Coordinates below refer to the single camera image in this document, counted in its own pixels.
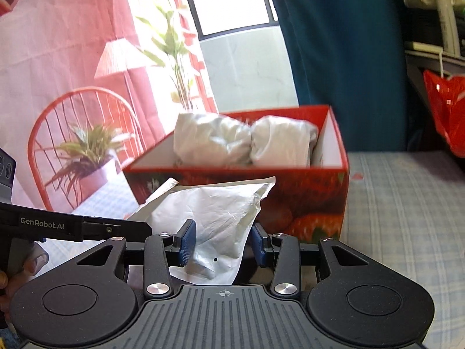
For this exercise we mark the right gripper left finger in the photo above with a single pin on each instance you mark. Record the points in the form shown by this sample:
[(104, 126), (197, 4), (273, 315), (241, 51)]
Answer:
[(96, 295)]

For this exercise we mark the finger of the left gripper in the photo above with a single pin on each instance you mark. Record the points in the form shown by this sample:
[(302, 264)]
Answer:
[(105, 228)]

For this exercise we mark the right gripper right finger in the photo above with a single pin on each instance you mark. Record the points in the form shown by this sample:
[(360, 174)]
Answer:
[(332, 296)]

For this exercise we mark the white plastic pouch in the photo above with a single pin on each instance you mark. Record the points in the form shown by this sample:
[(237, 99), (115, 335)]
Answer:
[(223, 213)]

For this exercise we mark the white mesh cloth bundle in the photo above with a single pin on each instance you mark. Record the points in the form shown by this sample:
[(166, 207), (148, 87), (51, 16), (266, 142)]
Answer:
[(209, 139)]

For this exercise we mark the person left hand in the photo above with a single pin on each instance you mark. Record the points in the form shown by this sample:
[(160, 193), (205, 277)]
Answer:
[(36, 260)]

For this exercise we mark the red strawberry cardboard box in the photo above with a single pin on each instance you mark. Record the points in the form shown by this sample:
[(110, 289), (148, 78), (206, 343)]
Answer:
[(306, 202)]

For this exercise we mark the pink printed backdrop curtain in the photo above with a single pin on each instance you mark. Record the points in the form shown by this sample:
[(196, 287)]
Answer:
[(133, 64)]

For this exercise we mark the red plastic bag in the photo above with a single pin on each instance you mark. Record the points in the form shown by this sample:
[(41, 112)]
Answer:
[(446, 100)]

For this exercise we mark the dark teal curtain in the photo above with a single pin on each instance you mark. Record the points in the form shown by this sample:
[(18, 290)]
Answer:
[(348, 54)]

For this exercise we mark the white spray bottle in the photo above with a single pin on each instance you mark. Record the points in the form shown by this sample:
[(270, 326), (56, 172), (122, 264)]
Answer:
[(448, 27)]

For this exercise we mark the white wire shelf rack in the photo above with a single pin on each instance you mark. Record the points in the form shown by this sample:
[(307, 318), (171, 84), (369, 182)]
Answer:
[(422, 56)]

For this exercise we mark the window with black frame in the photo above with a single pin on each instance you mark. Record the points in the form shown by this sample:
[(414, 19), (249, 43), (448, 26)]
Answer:
[(215, 18)]

